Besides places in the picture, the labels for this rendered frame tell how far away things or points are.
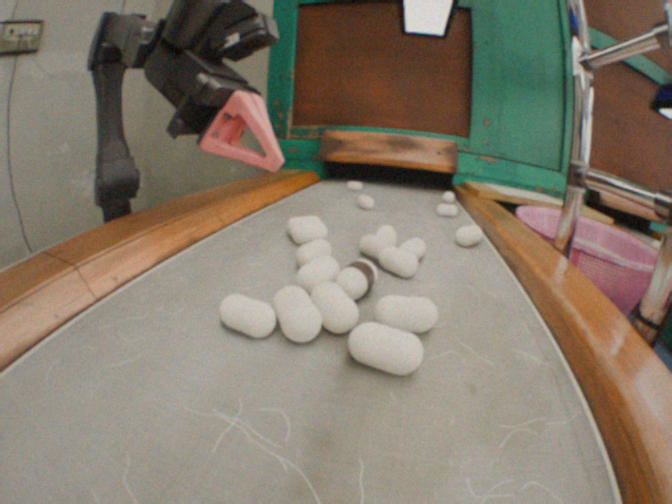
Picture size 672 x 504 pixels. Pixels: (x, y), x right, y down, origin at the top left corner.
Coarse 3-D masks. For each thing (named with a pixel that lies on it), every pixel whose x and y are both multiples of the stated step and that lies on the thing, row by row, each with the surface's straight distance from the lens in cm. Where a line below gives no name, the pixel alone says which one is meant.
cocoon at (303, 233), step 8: (304, 224) 27; (312, 224) 28; (320, 224) 28; (296, 232) 27; (304, 232) 27; (312, 232) 27; (320, 232) 27; (296, 240) 27; (304, 240) 27; (312, 240) 27
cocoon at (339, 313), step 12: (324, 288) 16; (336, 288) 16; (312, 300) 16; (324, 300) 15; (336, 300) 15; (348, 300) 15; (324, 312) 15; (336, 312) 15; (348, 312) 15; (324, 324) 15; (336, 324) 15; (348, 324) 15
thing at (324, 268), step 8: (320, 256) 20; (328, 256) 20; (312, 264) 19; (320, 264) 19; (328, 264) 19; (336, 264) 20; (304, 272) 18; (312, 272) 18; (320, 272) 18; (328, 272) 19; (336, 272) 20; (304, 280) 18; (312, 280) 18; (320, 280) 18; (328, 280) 19; (304, 288) 19; (312, 288) 18
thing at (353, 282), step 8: (344, 272) 18; (352, 272) 18; (360, 272) 18; (376, 272) 20; (336, 280) 18; (344, 280) 18; (352, 280) 18; (360, 280) 18; (344, 288) 18; (352, 288) 18; (360, 288) 18; (352, 296) 18; (360, 296) 18
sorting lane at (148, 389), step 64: (320, 192) 55; (384, 192) 59; (192, 256) 27; (256, 256) 26; (448, 256) 29; (128, 320) 20; (192, 320) 18; (448, 320) 19; (512, 320) 21; (0, 384) 21; (64, 384) 17; (128, 384) 15; (192, 384) 14; (256, 384) 13; (320, 384) 13; (384, 384) 13; (448, 384) 14; (512, 384) 16; (576, 384) 18; (0, 448) 17; (64, 448) 14; (128, 448) 13; (192, 448) 12; (256, 448) 11; (320, 448) 11; (384, 448) 11; (448, 448) 12; (512, 448) 13; (576, 448) 15
